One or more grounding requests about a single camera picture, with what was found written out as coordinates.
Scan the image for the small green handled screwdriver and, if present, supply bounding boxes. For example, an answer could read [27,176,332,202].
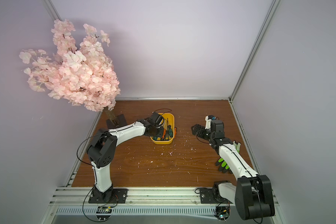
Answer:
[167,119,173,138]

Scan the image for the orange handled screwdriver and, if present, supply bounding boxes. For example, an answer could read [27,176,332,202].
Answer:
[161,119,167,141]

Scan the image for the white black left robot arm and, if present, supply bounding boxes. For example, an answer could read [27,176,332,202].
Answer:
[87,112,164,202]

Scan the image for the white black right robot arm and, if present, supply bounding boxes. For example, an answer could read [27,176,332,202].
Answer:
[191,116,275,220]

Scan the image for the yellow plastic storage box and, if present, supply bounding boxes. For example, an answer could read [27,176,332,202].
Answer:
[151,113,176,145]

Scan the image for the green black work glove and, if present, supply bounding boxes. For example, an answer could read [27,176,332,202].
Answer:
[215,141,242,174]

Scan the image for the right controller board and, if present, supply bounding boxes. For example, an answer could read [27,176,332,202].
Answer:
[214,206,231,222]

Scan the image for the controller board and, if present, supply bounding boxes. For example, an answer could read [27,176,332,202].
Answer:
[214,206,231,222]
[96,206,113,222]

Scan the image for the pink artificial blossom tree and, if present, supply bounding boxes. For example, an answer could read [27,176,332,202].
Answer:
[19,20,120,112]

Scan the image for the left controller board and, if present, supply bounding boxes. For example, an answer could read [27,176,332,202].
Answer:
[96,206,113,222]

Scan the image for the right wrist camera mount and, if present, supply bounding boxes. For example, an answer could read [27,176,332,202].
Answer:
[205,115,216,129]

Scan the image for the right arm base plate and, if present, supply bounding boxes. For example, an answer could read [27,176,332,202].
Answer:
[195,188,235,204]

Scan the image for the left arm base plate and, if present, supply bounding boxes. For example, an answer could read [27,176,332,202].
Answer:
[88,187,128,204]

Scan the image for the aluminium front rail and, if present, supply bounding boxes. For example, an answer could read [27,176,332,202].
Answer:
[49,187,279,207]

